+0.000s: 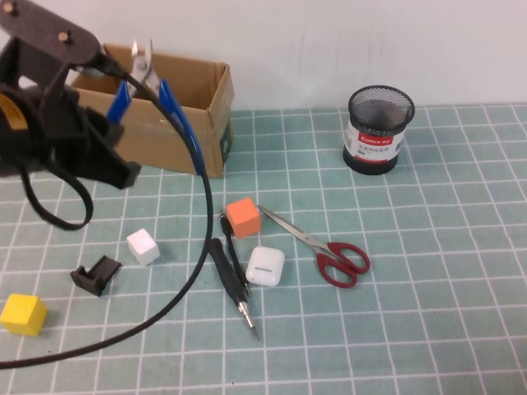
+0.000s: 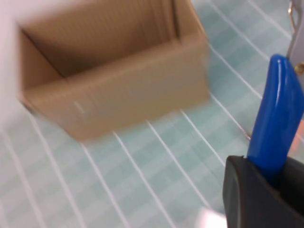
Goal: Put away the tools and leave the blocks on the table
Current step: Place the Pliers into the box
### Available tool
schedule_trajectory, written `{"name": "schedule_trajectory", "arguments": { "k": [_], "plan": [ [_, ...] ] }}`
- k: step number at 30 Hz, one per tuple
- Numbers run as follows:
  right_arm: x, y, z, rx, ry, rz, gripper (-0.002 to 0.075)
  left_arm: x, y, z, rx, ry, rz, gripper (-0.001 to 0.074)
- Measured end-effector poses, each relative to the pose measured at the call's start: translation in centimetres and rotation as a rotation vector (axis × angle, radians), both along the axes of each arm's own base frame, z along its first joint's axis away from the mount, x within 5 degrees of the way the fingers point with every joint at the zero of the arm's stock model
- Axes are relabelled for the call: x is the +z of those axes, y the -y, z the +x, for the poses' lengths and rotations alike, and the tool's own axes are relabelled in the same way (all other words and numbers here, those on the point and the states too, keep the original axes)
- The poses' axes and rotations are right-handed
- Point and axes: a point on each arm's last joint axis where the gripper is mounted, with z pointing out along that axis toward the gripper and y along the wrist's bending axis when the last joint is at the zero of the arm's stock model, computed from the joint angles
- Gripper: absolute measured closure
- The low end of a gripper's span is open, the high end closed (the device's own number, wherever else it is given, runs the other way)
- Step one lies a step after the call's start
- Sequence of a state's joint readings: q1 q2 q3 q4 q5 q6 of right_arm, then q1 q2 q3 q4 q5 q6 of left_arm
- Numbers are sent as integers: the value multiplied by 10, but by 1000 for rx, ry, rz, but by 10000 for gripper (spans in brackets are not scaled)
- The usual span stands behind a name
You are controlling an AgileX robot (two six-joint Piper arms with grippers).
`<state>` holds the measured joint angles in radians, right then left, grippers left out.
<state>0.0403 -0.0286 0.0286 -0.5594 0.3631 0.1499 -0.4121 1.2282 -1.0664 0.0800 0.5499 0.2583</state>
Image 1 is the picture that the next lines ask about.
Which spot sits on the black plastic bracket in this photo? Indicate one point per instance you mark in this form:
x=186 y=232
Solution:
x=95 y=275

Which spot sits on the brown cardboard box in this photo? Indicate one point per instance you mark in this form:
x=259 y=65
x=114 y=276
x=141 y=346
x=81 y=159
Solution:
x=164 y=140

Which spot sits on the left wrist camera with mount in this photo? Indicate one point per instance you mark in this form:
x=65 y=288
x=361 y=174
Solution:
x=41 y=29

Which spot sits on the thin black pen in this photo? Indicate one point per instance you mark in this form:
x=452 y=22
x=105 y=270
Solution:
x=234 y=253

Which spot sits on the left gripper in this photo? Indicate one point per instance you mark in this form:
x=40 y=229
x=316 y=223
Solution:
x=57 y=131

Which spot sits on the yellow foam cube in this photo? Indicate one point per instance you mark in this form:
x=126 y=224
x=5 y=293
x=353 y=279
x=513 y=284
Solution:
x=22 y=314

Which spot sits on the black precision screwdriver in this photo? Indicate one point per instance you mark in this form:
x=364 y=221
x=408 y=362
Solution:
x=224 y=267

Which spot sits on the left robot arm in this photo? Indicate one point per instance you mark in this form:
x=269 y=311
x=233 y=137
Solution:
x=12 y=144

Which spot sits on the white foam cube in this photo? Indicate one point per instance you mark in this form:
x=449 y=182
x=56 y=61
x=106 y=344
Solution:
x=143 y=247

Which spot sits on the white earbuds case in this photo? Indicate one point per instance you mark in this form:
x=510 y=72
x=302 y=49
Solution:
x=265 y=265

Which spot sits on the black mesh pen holder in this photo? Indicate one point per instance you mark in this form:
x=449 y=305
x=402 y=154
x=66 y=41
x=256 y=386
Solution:
x=372 y=158

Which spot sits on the orange foam cube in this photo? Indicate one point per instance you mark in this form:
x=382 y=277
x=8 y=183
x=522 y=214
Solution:
x=243 y=218

